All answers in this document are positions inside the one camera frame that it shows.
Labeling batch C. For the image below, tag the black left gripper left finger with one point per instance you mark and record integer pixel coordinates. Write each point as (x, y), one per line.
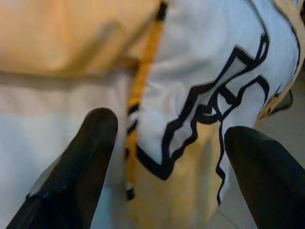
(71, 171)

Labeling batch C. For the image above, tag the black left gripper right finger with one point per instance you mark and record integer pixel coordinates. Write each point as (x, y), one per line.
(269, 181)

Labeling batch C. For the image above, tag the yellow cartoon egg blanket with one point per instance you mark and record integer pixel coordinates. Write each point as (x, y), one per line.
(202, 59)

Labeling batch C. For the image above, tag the white quilted bed cover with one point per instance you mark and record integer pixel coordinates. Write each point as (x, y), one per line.
(47, 114)

